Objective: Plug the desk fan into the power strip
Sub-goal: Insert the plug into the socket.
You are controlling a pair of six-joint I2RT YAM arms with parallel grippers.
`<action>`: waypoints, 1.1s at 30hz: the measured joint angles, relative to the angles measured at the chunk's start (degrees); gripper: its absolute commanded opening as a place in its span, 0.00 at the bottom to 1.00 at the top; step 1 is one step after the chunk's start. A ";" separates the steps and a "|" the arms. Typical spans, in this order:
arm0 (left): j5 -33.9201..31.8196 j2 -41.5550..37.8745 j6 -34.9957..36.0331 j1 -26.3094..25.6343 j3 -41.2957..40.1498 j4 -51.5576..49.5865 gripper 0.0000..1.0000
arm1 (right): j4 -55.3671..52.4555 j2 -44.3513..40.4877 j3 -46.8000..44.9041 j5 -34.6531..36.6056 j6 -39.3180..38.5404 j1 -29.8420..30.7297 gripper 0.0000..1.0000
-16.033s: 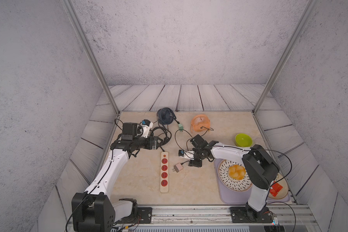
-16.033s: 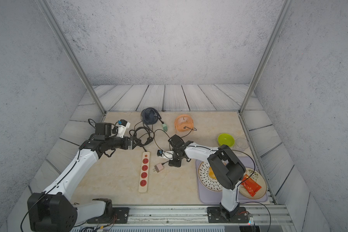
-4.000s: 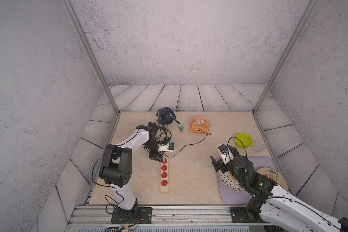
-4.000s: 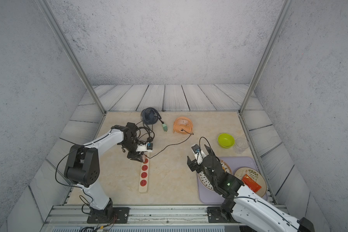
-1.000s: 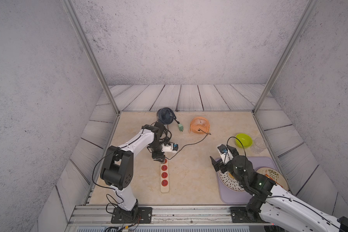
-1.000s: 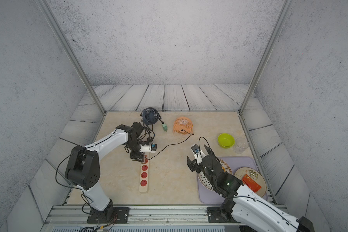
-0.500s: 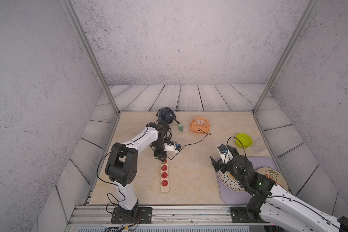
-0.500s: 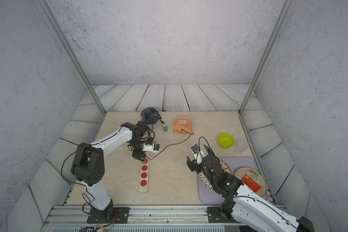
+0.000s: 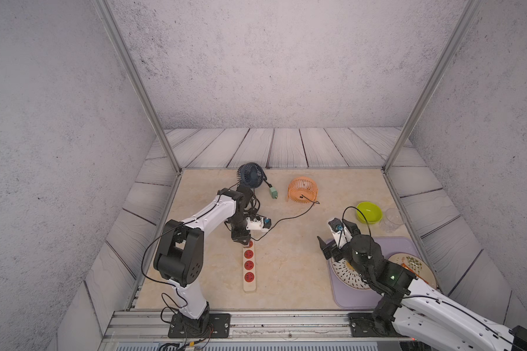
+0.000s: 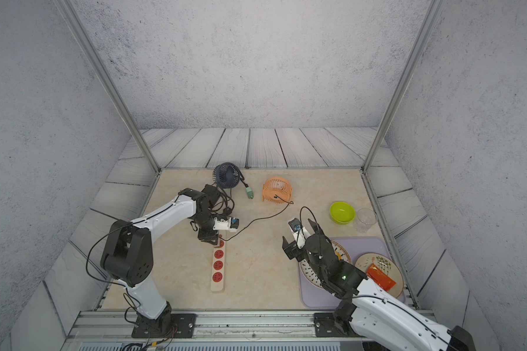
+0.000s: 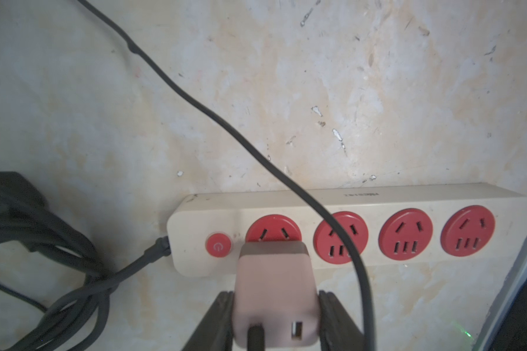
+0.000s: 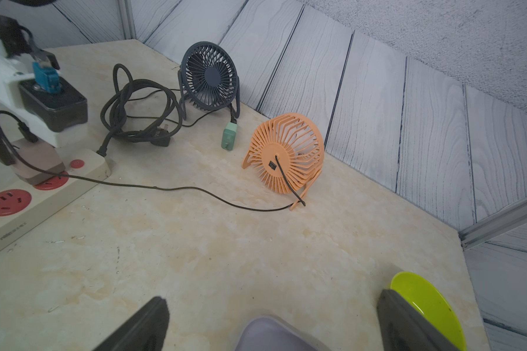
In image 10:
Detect black orange fan cable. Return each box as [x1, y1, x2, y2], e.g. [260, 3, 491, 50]
[219, 192, 295, 243]

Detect dark blue desk fan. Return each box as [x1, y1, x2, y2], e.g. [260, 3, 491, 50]
[212, 162, 245, 190]

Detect green USB plug adapter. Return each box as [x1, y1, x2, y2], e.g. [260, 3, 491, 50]
[245, 187, 254, 199]

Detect black blue fan cable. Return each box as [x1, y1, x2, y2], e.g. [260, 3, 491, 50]
[210, 170, 251, 216]

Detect beige power strip red sockets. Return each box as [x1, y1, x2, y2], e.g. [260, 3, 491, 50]
[210, 238, 226, 293]

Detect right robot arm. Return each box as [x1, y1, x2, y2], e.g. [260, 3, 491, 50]
[282, 218, 475, 350]

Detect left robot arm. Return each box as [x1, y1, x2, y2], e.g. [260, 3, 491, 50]
[100, 184, 239, 321]

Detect orange desk fan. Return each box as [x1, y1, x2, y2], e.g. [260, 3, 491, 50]
[262, 177, 293, 203]

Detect white dotted plate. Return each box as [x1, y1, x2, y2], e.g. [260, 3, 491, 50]
[300, 241, 353, 289]

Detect lime green bowl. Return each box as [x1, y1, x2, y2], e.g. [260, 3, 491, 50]
[329, 201, 356, 225]

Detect clear glass cup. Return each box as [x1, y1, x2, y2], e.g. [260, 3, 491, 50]
[354, 208, 378, 233]

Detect beige patterned plate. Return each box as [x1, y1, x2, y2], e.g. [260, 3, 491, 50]
[354, 253, 404, 298]

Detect red snack packet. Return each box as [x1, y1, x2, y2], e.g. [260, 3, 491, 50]
[366, 263, 396, 291]

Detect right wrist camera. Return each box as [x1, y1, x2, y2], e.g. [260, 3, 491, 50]
[288, 218, 309, 249]

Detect black power strip cord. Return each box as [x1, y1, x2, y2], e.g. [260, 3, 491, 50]
[210, 188, 237, 218]

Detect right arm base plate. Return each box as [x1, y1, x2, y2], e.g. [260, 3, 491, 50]
[313, 312, 358, 338]

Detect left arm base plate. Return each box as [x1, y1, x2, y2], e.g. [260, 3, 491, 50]
[131, 313, 197, 339]

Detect aluminium front rail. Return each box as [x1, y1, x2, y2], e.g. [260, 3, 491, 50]
[62, 310, 383, 350]

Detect left aluminium frame post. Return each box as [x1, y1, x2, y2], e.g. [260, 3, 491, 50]
[54, 0, 162, 175]

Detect aluminium frame post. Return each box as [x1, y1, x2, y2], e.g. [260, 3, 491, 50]
[54, 0, 162, 175]
[362, 0, 444, 174]

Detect right aluminium frame post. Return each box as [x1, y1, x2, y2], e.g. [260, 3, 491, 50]
[362, 0, 444, 174]

